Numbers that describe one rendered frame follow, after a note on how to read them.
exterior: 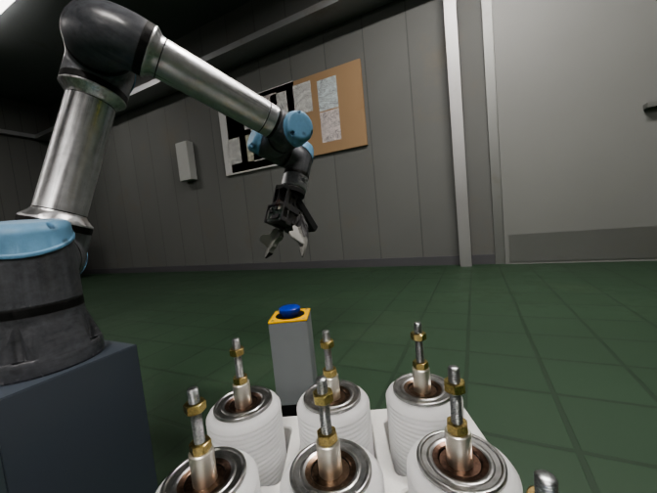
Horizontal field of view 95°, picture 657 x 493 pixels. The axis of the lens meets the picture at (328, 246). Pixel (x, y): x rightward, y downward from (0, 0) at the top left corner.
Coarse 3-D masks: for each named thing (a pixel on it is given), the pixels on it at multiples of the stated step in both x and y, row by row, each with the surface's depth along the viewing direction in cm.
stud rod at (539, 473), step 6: (534, 474) 15; (540, 474) 15; (546, 474) 15; (552, 474) 15; (534, 480) 15; (540, 480) 15; (546, 480) 15; (552, 480) 15; (540, 486) 15; (546, 486) 15; (552, 486) 14; (540, 492) 15; (546, 492) 15; (552, 492) 14
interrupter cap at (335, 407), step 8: (344, 384) 41; (352, 384) 41; (312, 392) 40; (344, 392) 40; (352, 392) 39; (360, 392) 39; (304, 400) 39; (312, 400) 39; (336, 400) 39; (344, 400) 38; (352, 400) 38; (312, 408) 37; (336, 408) 37; (344, 408) 36; (352, 408) 37
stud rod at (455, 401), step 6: (450, 366) 27; (456, 366) 27; (450, 372) 26; (456, 372) 26; (450, 378) 27; (456, 378) 26; (450, 396) 27; (456, 396) 26; (450, 402) 27; (456, 402) 27; (456, 408) 27; (456, 414) 27; (456, 420) 27; (462, 420) 27
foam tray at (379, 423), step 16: (384, 416) 46; (464, 416) 44; (288, 432) 45; (384, 432) 42; (480, 432) 40; (288, 448) 41; (384, 448) 39; (384, 464) 37; (384, 480) 34; (400, 480) 34
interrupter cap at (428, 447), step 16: (432, 432) 31; (416, 448) 29; (432, 448) 29; (480, 448) 28; (432, 464) 27; (448, 464) 27; (480, 464) 27; (496, 464) 26; (432, 480) 25; (448, 480) 25; (464, 480) 25; (480, 480) 25; (496, 480) 25
